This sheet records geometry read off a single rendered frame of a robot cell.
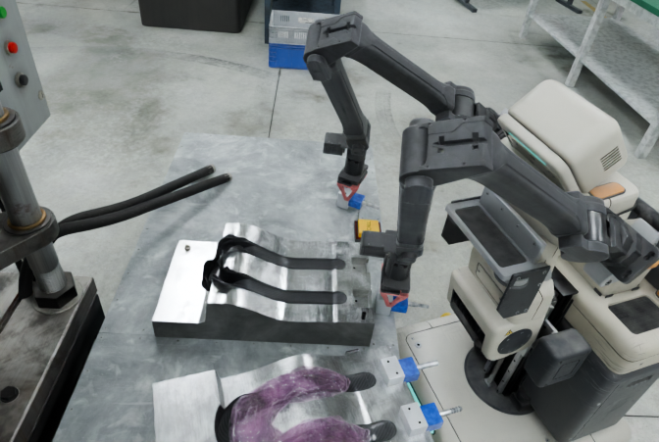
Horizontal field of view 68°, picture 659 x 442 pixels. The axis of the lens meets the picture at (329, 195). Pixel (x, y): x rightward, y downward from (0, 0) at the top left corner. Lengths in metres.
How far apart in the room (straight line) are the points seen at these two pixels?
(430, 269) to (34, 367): 1.82
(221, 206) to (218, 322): 0.49
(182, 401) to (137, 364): 0.23
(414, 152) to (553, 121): 0.43
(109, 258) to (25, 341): 1.30
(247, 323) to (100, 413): 0.34
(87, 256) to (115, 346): 1.43
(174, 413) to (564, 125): 0.91
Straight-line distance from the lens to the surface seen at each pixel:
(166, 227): 1.50
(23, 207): 1.19
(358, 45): 1.00
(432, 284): 2.50
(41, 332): 1.36
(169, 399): 1.03
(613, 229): 1.00
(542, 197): 0.80
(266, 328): 1.17
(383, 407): 1.09
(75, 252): 2.69
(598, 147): 1.04
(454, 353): 1.93
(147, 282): 1.36
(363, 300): 1.22
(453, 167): 0.67
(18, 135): 1.10
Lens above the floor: 1.80
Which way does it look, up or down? 39 degrees down
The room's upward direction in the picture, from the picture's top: 6 degrees clockwise
